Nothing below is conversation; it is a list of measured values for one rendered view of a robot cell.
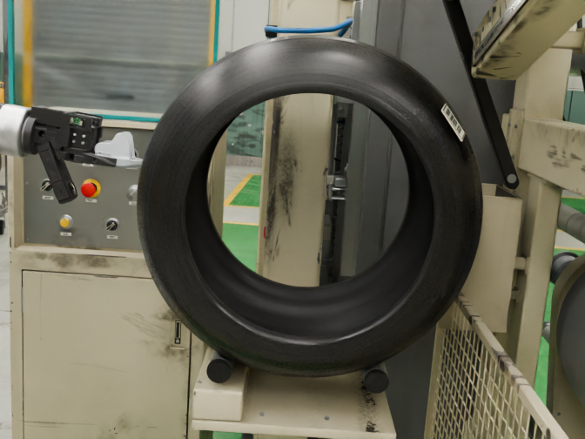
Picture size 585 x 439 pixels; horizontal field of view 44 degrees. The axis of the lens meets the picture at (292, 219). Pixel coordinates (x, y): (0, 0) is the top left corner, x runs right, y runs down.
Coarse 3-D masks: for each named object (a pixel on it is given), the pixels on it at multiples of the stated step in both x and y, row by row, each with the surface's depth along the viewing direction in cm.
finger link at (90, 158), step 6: (72, 156) 127; (78, 156) 125; (84, 156) 125; (90, 156) 125; (96, 156) 126; (102, 156) 126; (84, 162) 125; (90, 162) 125; (96, 162) 125; (102, 162) 126; (108, 162) 126; (114, 162) 127
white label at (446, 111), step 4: (444, 108) 116; (448, 108) 118; (444, 112) 115; (448, 112) 117; (452, 112) 118; (448, 116) 116; (452, 116) 118; (448, 120) 115; (452, 120) 116; (456, 120) 118; (452, 124) 116; (456, 124) 117; (456, 128) 116; (460, 128) 118; (456, 132) 116; (460, 132) 117; (464, 132) 119; (460, 136) 116
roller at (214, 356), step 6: (216, 354) 131; (210, 360) 130; (216, 360) 128; (222, 360) 128; (228, 360) 130; (210, 366) 128; (216, 366) 128; (222, 366) 128; (228, 366) 128; (210, 372) 128; (216, 372) 128; (222, 372) 128; (228, 372) 128; (210, 378) 129; (216, 378) 129; (222, 378) 129; (228, 378) 129
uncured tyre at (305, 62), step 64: (256, 64) 115; (320, 64) 114; (384, 64) 116; (192, 128) 116; (448, 128) 117; (192, 192) 147; (448, 192) 117; (192, 256) 122; (384, 256) 150; (448, 256) 120; (192, 320) 123; (256, 320) 148; (320, 320) 150; (384, 320) 122
